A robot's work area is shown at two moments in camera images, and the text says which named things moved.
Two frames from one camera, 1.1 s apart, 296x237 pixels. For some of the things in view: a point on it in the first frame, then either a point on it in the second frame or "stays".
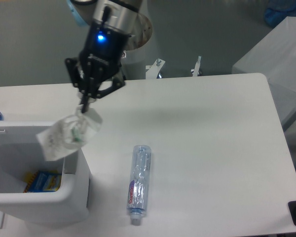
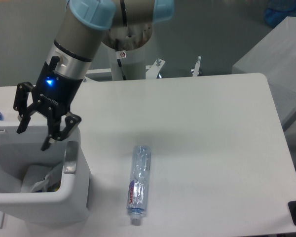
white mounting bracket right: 153,70 stays
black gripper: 100,59 → 54,96
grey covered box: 280,56 stays
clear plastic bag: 67,134 → 42,178
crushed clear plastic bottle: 138,189 stays
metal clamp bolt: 196,72 stays
